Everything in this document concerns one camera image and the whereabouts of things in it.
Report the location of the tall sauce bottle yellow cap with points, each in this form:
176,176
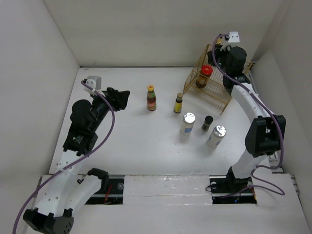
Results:
151,98

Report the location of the gold wire rack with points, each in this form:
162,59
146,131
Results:
216,93

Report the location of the small dark spice jar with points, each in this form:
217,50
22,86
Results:
207,123

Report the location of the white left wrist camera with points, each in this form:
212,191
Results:
92,84

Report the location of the red lid sauce jar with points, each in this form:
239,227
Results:
204,75

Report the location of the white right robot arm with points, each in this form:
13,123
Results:
266,133

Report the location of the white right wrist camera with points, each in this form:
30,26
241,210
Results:
231,39

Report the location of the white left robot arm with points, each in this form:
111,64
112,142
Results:
64,197

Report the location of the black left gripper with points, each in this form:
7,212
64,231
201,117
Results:
118,98

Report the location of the metal base rail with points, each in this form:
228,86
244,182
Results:
168,190

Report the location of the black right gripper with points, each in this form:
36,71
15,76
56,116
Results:
218,51

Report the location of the small yellow label bottle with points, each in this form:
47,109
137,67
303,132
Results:
178,103

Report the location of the white shaker silver lid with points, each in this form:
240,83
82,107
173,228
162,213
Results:
187,124
216,136

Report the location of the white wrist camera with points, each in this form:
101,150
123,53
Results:
92,84
231,39

